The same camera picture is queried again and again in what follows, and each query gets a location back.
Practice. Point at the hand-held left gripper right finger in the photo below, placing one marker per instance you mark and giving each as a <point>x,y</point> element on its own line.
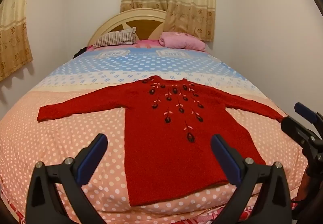
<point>225,158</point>

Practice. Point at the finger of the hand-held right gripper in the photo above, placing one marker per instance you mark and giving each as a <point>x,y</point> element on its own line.
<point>295,129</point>
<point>305,111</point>

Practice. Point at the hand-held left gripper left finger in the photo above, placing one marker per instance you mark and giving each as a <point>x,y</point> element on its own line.
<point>93,156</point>

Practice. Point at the red knit sweater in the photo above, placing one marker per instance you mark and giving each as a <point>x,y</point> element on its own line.
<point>164,153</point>

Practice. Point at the polka dot bed blanket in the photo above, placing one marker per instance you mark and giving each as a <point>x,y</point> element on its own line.
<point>63,125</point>

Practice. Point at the red plaid bed sheet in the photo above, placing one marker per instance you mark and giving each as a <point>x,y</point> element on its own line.
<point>14,214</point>

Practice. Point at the dark cloth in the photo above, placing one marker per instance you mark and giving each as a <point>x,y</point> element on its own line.
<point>80,53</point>

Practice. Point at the striped pillow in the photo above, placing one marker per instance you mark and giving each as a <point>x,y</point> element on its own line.
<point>113,38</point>

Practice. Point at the pink pillow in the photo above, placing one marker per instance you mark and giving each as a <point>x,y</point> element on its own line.
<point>181,41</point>

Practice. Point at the cream wooden headboard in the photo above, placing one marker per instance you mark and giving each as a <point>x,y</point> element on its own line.
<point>131,19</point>

